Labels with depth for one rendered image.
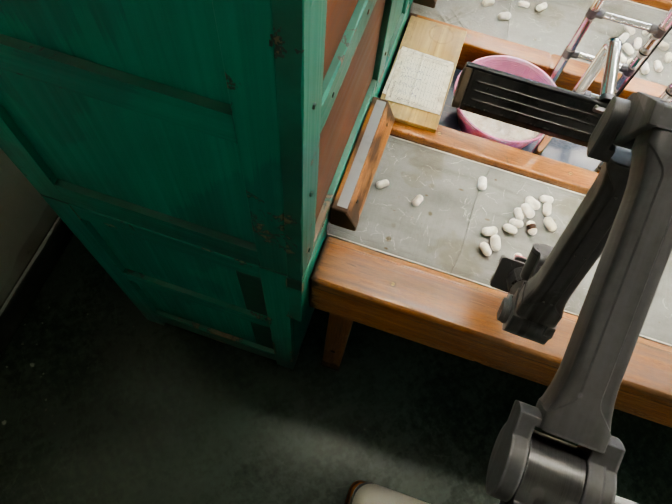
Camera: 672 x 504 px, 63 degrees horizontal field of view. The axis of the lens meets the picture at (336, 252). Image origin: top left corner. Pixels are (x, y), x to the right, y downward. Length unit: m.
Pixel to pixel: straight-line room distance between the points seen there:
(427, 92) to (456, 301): 0.52
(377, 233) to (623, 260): 0.72
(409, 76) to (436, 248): 0.44
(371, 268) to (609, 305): 0.65
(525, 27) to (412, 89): 0.42
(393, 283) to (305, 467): 0.84
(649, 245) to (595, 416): 0.17
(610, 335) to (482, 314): 0.61
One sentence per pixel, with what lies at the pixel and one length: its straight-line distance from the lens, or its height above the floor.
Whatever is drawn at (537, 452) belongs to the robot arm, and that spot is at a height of 1.27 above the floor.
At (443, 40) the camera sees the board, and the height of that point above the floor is 0.78.
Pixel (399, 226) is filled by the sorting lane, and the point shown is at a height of 0.74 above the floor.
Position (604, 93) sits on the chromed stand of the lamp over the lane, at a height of 1.12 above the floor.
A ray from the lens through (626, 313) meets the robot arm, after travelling 0.58.
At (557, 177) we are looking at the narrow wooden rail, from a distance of 1.37.
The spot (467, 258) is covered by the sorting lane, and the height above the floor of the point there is 0.74.
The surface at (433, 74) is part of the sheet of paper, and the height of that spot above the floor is 0.78.
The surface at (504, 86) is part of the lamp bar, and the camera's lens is 1.02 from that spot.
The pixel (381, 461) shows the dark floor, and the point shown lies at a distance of 1.84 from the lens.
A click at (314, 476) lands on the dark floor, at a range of 1.82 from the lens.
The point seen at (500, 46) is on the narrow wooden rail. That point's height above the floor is 0.76.
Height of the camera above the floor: 1.82
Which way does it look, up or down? 66 degrees down
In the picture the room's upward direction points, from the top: 8 degrees clockwise
